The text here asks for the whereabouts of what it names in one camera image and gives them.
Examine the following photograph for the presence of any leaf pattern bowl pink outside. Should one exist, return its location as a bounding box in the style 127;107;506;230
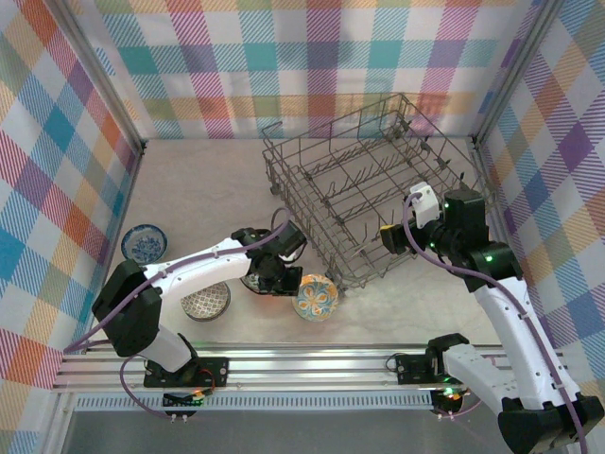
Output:
239;272;285;298

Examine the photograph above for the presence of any orange and teal bowl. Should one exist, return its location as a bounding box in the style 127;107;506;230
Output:
291;272;339;323

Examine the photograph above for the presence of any grey wire dish rack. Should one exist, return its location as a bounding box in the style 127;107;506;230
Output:
262;92;497;298

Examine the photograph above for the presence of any geometric lattice pattern bowl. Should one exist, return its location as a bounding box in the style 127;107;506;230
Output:
181;282;232;324

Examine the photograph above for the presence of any blue floral bowl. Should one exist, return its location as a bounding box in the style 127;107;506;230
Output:
120;223;169;264

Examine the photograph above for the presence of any small controller board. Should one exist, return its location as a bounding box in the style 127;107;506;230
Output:
162;388;209;423
429;386;467;421

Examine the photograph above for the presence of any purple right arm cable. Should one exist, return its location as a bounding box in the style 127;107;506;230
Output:
401;191;592;454

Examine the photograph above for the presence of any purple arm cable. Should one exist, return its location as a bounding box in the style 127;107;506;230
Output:
401;191;592;454
63;206;292;420

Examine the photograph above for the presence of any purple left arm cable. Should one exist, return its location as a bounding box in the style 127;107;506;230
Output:
63;206;292;420

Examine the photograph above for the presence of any aluminium side rail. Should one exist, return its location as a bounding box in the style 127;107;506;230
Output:
79;141;146;356
467;136;543;349

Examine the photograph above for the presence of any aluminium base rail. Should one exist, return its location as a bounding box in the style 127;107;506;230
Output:
49;340;576;393

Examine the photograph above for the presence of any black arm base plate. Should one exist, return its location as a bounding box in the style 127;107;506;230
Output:
394;353;482;385
143;357;230;390

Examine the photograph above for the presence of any white slotted cable duct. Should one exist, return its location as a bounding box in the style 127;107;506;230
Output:
73;394;436;411

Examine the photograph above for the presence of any aluminium frame post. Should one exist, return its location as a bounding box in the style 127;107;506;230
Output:
46;0;148;155
467;0;568;148

